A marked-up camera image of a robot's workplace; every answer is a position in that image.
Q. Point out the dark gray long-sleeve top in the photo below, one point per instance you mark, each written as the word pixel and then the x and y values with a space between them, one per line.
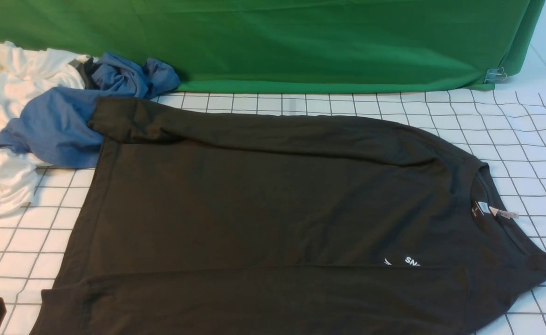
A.
pixel 242 224

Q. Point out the green backdrop cloth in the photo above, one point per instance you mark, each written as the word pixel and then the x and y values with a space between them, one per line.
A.
pixel 291 46

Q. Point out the dark cloth under blue shirt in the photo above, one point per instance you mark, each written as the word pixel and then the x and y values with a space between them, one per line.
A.
pixel 86 69

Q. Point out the blue t-shirt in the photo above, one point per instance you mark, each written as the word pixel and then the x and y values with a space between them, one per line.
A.
pixel 54 126

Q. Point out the metal binder clip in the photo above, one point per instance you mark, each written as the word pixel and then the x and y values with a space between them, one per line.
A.
pixel 494 75

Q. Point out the white grid tablecloth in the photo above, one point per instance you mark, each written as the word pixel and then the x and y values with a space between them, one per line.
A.
pixel 506 129

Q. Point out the white t-shirt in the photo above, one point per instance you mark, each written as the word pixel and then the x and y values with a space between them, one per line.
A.
pixel 24 75

